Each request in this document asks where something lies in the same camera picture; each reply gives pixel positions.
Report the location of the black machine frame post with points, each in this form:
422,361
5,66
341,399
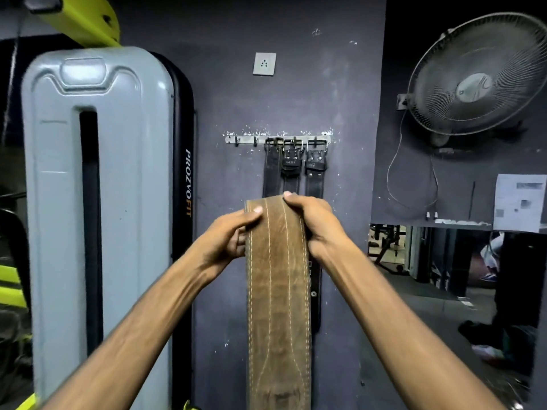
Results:
183,187

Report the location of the person's left forearm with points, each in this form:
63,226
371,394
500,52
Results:
128,341

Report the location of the wall mirror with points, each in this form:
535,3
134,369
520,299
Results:
436,303

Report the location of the metal wall hook rack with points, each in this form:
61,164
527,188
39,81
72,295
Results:
248,139

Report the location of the brown leather weightlifting belt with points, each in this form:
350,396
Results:
277,303

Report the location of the grey wall fan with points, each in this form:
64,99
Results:
474,76

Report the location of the person's left thumb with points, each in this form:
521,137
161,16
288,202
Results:
250,216

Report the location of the person's left hand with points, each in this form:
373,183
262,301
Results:
220,243

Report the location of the person's right hand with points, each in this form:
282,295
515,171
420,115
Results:
322,228

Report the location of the person's right thumb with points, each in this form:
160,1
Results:
295,204

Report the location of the grey wall socket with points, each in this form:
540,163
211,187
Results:
264,63

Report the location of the plain black leather belt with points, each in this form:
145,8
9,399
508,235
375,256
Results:
271,170

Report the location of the grey weight stack cover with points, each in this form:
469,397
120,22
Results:
55,209

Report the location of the white paper notice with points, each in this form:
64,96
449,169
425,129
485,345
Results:
519,202

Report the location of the long black belt with holes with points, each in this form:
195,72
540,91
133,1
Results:
315,170

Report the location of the yellow-green machine bars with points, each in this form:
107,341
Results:
10,286

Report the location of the person's right forearm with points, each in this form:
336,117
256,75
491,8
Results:
406,337

